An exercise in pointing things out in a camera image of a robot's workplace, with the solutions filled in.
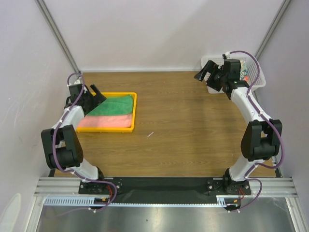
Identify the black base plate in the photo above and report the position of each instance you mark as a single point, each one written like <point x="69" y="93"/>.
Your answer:
<point x="175" y="190"/>

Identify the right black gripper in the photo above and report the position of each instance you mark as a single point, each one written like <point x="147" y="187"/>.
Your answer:
<point x="213" y="75"/>

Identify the patterned white cloth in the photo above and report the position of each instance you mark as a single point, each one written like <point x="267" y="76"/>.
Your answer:
<point x="243" y="71"/>

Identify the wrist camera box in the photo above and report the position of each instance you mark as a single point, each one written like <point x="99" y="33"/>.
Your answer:
<point x="226" y="55"/>
<point x="76" y="82"/>

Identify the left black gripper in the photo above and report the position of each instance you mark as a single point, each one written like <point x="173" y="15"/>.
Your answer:
<point x="97" y="99"/>

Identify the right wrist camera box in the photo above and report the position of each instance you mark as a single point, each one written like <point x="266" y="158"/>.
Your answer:
<point x="226" y="55"/>

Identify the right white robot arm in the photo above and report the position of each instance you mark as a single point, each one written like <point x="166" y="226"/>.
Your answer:
<point x="261" y="140"/>

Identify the pink towel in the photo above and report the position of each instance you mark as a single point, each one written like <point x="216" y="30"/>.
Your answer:
<point x="121" y="121"/>

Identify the green towel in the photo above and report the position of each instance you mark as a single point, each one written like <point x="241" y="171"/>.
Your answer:
<point x="114" y="106"/>

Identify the aluminium frame rail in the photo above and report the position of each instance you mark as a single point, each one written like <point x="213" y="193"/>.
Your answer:
<point x="73" y="186"/>

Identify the white plastic basket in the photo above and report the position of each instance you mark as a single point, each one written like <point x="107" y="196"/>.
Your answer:
<point x="250" y="69"/>

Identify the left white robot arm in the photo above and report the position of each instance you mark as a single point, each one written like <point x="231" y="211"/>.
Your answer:
<point x="61" y="145"/>

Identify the yellow plastic tray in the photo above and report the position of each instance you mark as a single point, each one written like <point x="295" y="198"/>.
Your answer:
<point x="123" y="130"/>

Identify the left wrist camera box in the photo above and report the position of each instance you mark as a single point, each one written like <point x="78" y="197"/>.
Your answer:
<point x="76" y="82"/>

